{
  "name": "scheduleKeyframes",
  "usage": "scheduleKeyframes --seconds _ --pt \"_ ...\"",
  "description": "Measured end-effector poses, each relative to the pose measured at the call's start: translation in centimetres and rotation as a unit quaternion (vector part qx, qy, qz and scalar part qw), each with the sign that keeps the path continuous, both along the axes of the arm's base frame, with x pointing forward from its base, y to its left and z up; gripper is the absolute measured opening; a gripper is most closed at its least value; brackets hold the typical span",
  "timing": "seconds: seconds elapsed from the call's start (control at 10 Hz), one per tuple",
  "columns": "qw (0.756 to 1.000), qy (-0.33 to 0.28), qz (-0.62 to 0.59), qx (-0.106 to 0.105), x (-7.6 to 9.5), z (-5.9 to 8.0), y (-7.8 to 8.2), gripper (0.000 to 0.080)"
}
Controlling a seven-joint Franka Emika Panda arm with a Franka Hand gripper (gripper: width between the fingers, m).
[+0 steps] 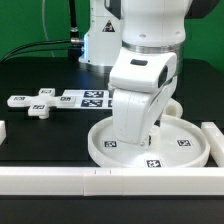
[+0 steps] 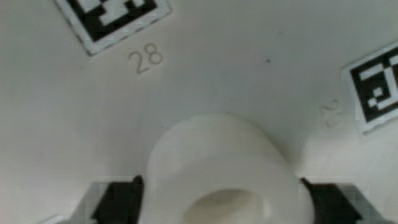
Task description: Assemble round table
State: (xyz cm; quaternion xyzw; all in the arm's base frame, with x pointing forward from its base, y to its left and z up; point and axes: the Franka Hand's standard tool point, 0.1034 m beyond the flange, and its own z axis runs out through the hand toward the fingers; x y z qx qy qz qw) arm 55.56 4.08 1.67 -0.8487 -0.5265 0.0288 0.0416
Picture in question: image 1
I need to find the thin white cable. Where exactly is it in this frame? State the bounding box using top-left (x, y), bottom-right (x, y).
top-left (41, 0), bottom-right (55, 58)

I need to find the white cross-shaped table base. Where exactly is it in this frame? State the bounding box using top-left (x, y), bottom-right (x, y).
top-left (7, 88), bottom-right (76, 119)

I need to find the black cable bundle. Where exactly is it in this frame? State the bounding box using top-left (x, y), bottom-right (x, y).
top-left (0, 0), bottom-right (85, 64)

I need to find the white fence bar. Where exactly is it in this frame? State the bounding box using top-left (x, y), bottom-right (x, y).
top-left (0, 121), bottom-right (6, 145)
top-left (0, 167), bottom-right (224, 196)
top-left (201, 122), bottom-right (224, 168)

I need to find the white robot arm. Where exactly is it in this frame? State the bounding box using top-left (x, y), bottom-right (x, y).
top-left (79, 0), bottom-right (221, 145)

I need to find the white marker sheet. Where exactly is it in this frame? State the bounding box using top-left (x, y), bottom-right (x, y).
top-left (62, 90), bottom-right (112, 109)

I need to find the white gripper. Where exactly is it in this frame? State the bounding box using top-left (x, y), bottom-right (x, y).
top-left (109, 47), bottom-right (177, 147)

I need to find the white right fence bar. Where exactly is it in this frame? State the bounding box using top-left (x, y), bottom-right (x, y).
top-left (201, 122), bottom-right (224, 168)

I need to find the white front fence bar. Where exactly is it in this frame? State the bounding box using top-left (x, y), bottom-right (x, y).
top-left (0, 167), bottom-right (224, 196)

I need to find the white left fence bar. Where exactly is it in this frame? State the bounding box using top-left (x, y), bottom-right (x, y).
top-left (0, 121), bottom-right (6, 145)

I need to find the white round table top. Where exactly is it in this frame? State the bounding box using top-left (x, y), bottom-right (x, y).
top-left (88, 115), bottom-right (210, 168)

